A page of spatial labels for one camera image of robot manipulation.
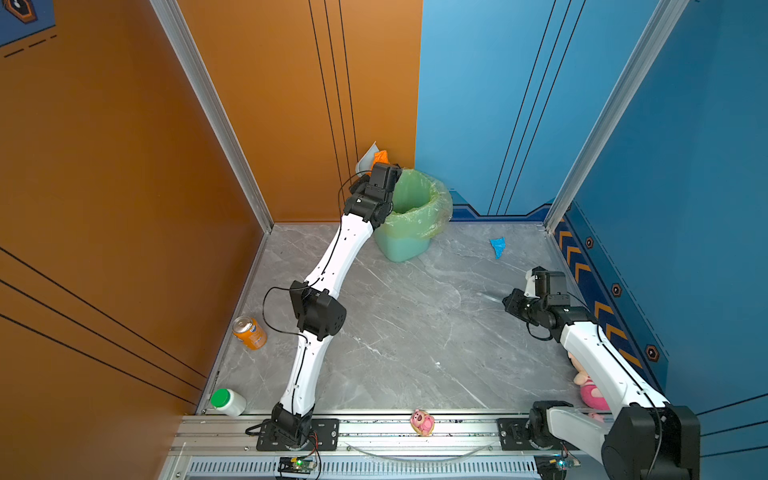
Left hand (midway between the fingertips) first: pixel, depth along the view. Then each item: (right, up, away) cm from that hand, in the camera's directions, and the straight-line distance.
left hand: (358, 181), depth 86 cm
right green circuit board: (+47, -72, -16) cm, 87 cm away
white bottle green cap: (-29, -56, -15) cm, 65 cm away
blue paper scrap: (+50, -18, +27) cm, 60 cm away
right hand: (+42, -34, -1) cm, 54 cm away
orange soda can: (-29, -42, -5) cm, 52 cm away
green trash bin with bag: (+19, -8, +4) cm, 21 cm away
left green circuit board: (-13, -71, -15) cm, 74 cm away
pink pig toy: (+17, -62, -13) cm, 66 cm away
